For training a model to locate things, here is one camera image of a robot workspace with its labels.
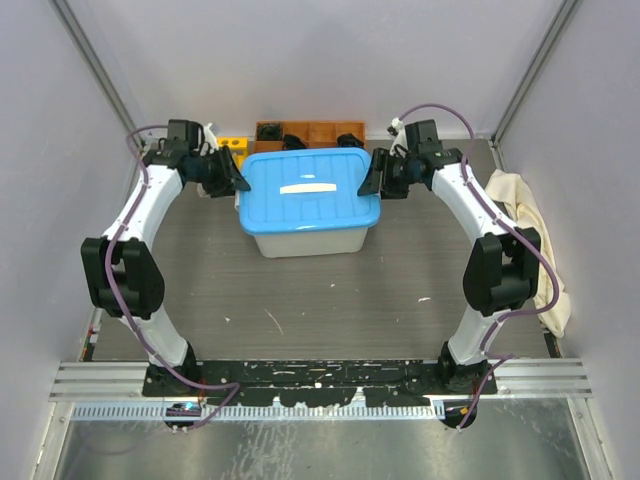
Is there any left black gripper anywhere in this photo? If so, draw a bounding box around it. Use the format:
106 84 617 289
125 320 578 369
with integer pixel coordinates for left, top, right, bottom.
192 146 253 199

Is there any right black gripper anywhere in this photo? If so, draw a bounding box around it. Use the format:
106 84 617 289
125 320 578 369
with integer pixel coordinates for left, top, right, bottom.
356 149 413 202

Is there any yellow test tube rack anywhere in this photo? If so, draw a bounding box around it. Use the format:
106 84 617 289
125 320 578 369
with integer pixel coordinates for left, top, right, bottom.
217 137 249 162

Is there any blue plastic lid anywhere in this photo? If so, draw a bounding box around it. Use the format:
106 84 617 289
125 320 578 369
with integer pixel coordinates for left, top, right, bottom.
237 147 381 236

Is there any white plastic tub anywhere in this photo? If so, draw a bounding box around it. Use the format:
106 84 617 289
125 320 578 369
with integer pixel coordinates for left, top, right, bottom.
235 192 381 258

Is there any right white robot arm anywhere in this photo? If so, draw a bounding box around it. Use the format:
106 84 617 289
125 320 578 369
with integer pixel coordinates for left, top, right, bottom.
358 119 541 394

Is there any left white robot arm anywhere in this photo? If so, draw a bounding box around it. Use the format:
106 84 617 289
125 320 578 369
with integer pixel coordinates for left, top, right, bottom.
80 119 251 396

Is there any rolled tie blue pattern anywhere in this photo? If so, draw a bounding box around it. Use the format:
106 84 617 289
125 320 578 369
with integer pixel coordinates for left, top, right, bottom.
336 133 364 148

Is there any rolled tie top left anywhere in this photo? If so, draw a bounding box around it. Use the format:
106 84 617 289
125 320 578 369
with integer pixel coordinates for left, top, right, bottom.
256 122 283 142

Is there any rolled tie orange pattern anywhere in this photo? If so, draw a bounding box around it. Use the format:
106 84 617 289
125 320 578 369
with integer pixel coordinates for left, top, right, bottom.
282 134 308 151

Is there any wooden compartment tray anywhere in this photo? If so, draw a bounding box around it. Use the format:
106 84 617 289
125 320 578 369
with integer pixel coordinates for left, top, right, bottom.
252 120 366 153

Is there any clear glass stirring rod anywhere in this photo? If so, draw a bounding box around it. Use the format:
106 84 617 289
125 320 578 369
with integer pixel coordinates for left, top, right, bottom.
264 309 284 336

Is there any cream cloth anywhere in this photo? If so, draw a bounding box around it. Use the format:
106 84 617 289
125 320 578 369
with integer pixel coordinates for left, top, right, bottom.
484 168 572 339

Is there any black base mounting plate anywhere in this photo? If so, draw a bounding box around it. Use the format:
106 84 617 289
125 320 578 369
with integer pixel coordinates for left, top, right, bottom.
144 357 499 407

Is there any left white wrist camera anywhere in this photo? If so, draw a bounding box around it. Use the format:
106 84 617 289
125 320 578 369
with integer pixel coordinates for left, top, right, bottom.
203 122 218 152

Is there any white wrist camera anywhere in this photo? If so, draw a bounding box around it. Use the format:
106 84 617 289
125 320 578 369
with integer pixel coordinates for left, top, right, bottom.
387 117 408 158
203 122 218 152

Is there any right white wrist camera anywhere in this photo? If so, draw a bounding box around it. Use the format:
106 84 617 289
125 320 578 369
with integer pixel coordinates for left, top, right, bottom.
387 117 408 158

